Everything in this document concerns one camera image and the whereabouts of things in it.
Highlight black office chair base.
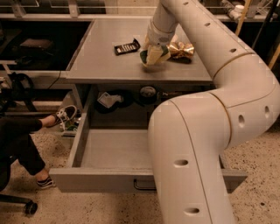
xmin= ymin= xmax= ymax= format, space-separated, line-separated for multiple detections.
xmin=0 ymin=194 xmax=38 ymax=215

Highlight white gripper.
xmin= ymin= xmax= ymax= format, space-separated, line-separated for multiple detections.
xmin=141 ymin=19 xmax=178 ymax=67

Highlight person leg black trousers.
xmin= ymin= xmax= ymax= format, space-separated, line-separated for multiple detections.
xmin=0 ymin=116 xmax=50 ymax=182

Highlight black white sneaker far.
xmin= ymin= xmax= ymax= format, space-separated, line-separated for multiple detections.
xmin=46 ymin=105 xmax=77 ymax=130

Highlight black white sneaker near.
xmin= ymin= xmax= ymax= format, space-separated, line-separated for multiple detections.
xmin=37 ymin=177 xmax=55 ymax=189

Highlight black white sneaker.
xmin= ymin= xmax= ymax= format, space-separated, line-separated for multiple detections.
xmin=46 ymin=105 xmax=77 ymax=130
xmin=37 ymin=177 xmax=55 ymax=189

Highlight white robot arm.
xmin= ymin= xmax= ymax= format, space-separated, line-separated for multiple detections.
xmin=148 ymin=0 xmax=280 ymax=224

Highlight wooden stick frame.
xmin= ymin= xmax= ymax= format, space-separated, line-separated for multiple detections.
xmin=235 ymin=0 xmax=280 ymax=71

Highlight black backpack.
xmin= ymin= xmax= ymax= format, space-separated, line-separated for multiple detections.
xmin=9 ymin=73 xmax=34 ymax=101

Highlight black tape roll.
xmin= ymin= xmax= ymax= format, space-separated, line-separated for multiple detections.
xmin=139 ymin=86 xmax=158 ymax=104

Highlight gold crumpled chip bag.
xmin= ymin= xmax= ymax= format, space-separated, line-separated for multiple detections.
xmin=168 ymin=42 xmax=194 ymax=60

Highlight grey open drawer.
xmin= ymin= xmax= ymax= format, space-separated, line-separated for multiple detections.
xmin=51 ymin=92 xmax=246 ymax=193

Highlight grey cabinet counter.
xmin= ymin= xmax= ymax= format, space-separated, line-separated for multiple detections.
xmin=65 ymin=17 xmax=217 ymax=130

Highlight black drawer handle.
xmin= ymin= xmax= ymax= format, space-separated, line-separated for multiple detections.
xmin=133 ymin=179 xmax=157 ymax=191

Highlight green yellow sponge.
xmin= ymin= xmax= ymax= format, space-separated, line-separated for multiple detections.
xmin=139 ymin=45 xmax=172 ymax=66

